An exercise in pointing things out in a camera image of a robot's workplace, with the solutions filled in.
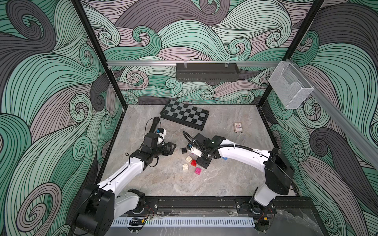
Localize black microphone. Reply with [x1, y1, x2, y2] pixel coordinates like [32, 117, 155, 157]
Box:
[149, 117, 160, 133]

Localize pink square lego brick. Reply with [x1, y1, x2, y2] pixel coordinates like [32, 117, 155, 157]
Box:
[195, 167, 202, 175]

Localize black wall tray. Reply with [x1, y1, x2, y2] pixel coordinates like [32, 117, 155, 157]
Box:
[176, 63, 240, 83]

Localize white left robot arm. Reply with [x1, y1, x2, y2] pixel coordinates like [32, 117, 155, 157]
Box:
[72, 142, 177, 236]

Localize clear plastic wall bin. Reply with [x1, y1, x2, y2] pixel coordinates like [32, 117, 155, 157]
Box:
[268, 61, 314, 110]

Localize white slotted cable duct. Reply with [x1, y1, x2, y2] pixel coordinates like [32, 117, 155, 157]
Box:
[110, 216, 256, 228]

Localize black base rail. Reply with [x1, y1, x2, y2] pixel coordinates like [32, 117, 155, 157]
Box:
[142, 196, 318, 216]

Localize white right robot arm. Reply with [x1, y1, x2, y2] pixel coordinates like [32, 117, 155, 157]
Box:
[188, 134, 294, 215]

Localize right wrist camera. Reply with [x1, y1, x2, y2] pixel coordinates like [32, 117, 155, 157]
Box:
[184, 133, 210, 158]

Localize playing card box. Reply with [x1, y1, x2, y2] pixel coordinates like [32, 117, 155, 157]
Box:
[233, 122, 243, 133]

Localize black green chessboard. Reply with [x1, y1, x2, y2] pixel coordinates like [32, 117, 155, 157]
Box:
[160, 100, 209, 131]

